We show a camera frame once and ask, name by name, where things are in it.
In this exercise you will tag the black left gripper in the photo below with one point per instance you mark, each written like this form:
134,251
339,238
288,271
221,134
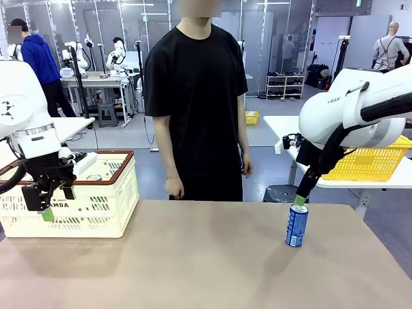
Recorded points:
48,174

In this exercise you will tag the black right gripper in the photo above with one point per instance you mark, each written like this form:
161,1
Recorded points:
307,156

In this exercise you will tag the person's left forearm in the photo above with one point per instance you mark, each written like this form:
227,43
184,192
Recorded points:
243,128

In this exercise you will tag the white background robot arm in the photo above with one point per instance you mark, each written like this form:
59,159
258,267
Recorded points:
117,53

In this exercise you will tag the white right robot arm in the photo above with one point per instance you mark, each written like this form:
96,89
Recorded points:
322,119

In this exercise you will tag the person's right forearm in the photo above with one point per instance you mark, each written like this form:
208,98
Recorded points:
165,148

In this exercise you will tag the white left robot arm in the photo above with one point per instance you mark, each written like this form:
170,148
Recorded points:
19,106

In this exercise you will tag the large yellow plastic basket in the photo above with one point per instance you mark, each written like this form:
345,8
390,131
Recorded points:
370,164

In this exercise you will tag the cream shopping basket brown rim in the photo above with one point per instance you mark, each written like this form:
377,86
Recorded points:
125,206

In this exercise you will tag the person's left hand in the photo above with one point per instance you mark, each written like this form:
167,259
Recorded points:
247,165

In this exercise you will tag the person's right hand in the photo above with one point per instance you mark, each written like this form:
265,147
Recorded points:
174,188

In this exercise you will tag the black plastic stool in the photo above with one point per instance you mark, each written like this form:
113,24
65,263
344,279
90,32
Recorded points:
280,194

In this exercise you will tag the white side table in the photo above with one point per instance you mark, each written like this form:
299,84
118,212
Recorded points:
283,128

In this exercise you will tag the white desk with thin edge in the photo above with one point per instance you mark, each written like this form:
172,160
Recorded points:
77,125

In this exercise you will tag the grey step stool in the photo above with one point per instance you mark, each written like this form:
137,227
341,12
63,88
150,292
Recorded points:
107,116

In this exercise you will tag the wooden shoe rack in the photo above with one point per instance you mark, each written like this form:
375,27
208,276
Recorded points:
286,87

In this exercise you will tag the black bag on floor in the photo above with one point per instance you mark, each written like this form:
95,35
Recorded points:
317,77

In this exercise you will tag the white background workbench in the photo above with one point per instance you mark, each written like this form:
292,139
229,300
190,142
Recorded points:
106,82

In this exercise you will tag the man in blue hoodie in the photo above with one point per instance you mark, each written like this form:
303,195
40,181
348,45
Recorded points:
38,61

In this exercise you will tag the black pole with white top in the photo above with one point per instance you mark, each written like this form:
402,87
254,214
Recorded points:
341,54

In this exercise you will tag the person in black t-shirt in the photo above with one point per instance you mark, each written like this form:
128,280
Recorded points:
196,96

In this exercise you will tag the thin black tripod pole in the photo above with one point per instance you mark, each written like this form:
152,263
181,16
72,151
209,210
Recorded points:
140,71

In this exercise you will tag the mannequin with grey apron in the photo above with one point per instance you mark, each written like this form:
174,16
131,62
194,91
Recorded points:
387,51

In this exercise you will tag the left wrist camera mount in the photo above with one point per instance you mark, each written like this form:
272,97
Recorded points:
83,162

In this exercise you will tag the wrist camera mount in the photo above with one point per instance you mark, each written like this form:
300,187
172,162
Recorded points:
283,145
83,162

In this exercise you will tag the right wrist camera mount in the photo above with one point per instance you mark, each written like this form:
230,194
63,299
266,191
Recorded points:
283,145

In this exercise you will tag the black camera tripod stand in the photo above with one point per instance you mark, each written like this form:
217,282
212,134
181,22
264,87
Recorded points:
78,83

